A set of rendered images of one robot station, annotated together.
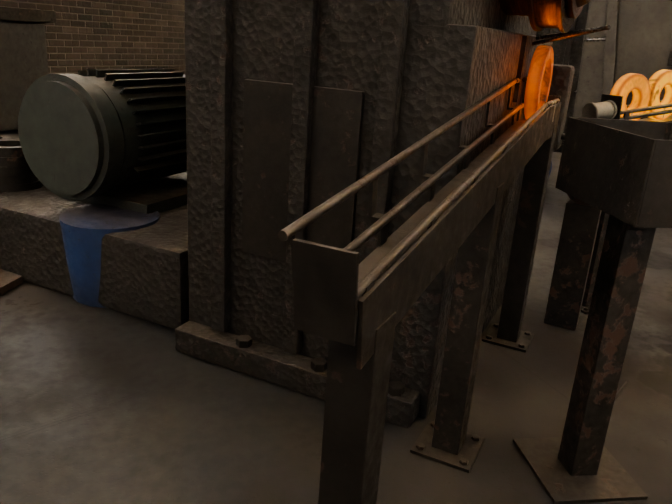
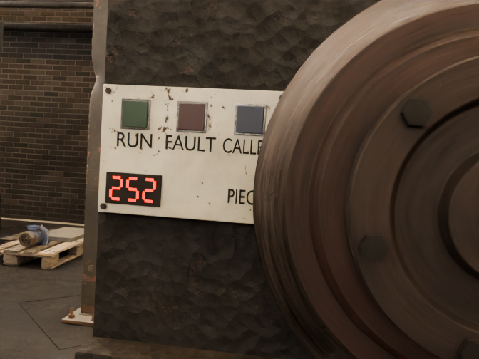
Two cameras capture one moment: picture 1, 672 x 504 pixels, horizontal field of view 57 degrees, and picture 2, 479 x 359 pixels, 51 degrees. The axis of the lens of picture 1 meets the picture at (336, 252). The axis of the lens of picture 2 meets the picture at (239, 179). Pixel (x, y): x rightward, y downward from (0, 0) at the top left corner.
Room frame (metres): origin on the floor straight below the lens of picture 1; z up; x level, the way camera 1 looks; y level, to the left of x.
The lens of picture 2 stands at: (1.26, -0.94, 1.15)
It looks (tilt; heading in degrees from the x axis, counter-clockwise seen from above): 3 degrees down; 73
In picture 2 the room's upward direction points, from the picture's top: 3 degrees clockwise
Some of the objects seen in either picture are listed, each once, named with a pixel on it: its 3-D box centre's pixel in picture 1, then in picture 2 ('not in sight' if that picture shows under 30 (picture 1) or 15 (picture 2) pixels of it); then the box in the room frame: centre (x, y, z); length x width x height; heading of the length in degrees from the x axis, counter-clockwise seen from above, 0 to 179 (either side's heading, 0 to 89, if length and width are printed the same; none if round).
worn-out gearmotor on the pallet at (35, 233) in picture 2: not in sight; (40, 234); (0.88, 4.20, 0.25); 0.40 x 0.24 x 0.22; 65
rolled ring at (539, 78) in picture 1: (539, 84); not in sight; (1.67, -0.49, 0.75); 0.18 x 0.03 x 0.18; 155
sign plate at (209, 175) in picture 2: not in sight; (191, 153); (1.40, -0.26, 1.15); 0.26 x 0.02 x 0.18; 155
